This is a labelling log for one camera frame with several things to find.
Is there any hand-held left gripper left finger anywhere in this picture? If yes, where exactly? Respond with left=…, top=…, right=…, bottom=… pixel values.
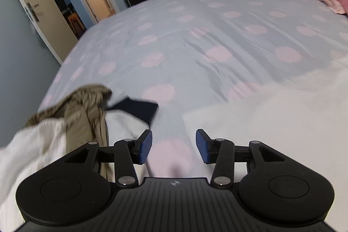
left=65, top=129, right=153, bottom=189

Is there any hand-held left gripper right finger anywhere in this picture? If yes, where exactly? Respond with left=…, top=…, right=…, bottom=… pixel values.
left=195, top=128, right=286, bottom=189

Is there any white t-shirt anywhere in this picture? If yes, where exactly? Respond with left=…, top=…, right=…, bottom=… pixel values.
left=182, top=58, right=348, bottom=186

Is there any white shirt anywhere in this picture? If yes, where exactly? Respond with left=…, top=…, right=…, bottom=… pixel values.
left=0, top=110, right=153, bottom=232

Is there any navy garment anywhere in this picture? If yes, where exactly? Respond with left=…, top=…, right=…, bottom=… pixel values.
left=106, top=96, right=159, bottom=126

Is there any polka dot bed sheet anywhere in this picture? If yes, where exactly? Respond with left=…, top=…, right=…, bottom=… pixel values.
left=38, top=0, right=348, bottom=181

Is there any orange stool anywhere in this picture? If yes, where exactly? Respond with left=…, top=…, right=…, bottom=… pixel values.
left=68, top=13, right=86, bottom=34

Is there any metal door handle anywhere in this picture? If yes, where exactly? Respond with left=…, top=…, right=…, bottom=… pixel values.
left=26, top=2, right=44, bottom=22

